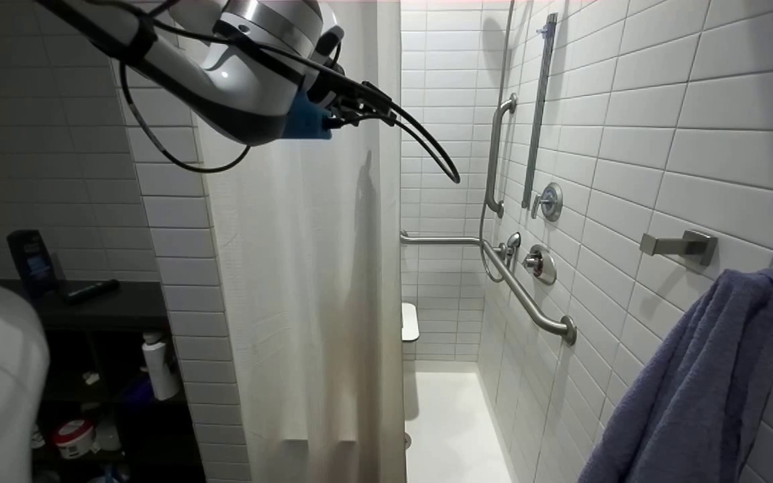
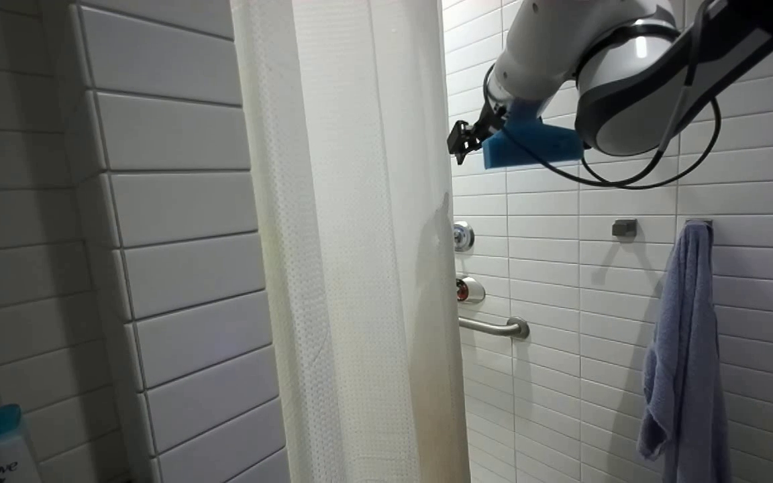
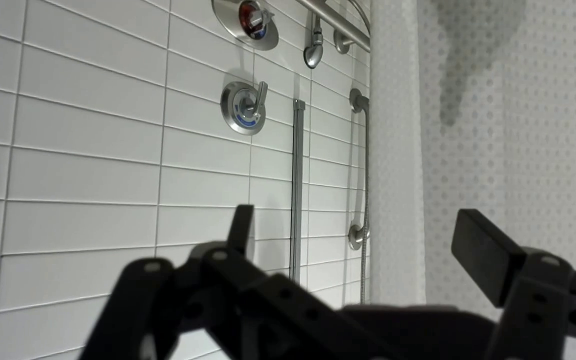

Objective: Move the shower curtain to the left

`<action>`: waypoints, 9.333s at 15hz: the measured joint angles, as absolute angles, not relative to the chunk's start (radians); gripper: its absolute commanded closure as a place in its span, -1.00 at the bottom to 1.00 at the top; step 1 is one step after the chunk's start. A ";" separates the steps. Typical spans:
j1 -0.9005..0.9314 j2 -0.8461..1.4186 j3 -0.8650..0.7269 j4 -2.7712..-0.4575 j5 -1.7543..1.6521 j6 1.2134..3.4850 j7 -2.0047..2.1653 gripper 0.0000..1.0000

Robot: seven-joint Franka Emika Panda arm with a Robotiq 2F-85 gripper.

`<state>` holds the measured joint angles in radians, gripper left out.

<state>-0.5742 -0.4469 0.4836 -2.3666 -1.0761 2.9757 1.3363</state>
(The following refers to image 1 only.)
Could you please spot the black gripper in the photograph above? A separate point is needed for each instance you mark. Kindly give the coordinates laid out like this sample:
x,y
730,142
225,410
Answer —
x,y
343,97

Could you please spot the white shower curtain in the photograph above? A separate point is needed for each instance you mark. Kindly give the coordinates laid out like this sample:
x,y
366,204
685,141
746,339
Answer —
x,y
315,284

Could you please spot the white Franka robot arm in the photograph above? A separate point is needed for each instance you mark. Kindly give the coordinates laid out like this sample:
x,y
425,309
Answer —
x,y
228,70

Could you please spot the chrome shower slide bar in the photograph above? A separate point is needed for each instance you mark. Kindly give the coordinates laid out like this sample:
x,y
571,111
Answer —
x,y
542,109

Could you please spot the chrome hand shower head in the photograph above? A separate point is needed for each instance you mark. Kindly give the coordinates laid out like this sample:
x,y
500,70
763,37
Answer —
x,y
512,247

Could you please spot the short chrome grab bar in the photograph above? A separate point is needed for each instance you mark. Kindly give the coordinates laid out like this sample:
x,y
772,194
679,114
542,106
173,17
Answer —
x,y
496,156

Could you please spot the white soap dispenser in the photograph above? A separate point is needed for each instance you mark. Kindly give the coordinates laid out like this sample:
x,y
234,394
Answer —
x,y
409,322

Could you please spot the round chrome valve red mark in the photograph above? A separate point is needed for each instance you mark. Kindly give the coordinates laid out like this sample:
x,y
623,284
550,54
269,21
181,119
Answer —
x,y
542,264

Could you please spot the long chrome corner grab bar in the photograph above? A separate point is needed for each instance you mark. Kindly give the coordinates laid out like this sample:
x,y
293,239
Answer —
x,y
523,291

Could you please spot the black shelf unit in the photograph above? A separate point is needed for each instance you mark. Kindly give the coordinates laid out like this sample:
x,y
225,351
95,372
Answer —
x,y
110,309

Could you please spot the white plastic bottle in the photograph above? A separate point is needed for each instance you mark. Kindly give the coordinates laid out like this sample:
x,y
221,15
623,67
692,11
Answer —
x,y
160,365

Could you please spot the black remote control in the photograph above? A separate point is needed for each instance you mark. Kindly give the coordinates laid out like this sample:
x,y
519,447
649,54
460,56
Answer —
x,y
92,291

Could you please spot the blue hanging towel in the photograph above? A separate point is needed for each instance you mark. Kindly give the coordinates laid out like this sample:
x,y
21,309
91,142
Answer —
x,y
699,392

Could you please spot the white jar red band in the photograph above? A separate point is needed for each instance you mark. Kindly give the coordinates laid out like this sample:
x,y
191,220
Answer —
x,y
73,441

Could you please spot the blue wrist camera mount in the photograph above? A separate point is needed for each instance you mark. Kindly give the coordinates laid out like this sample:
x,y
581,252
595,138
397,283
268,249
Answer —
x,y
308,115

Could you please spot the chrome shower head rail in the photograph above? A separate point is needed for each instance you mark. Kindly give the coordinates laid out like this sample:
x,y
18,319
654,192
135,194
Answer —
x,y
504,63

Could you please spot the square metal wall hook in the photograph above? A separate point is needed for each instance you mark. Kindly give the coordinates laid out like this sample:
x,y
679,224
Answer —
x,y
685,245

